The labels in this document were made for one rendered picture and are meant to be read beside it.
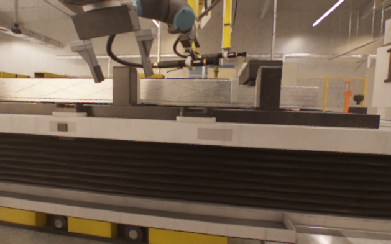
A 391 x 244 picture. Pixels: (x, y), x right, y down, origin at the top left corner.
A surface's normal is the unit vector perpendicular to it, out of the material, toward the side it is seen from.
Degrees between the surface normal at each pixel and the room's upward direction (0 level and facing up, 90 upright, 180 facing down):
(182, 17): 136
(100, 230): 90
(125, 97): 90
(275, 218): 90
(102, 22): 114
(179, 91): 90
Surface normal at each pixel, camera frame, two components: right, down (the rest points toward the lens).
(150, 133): -0.14, 0.08
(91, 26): -0.11, 0.47
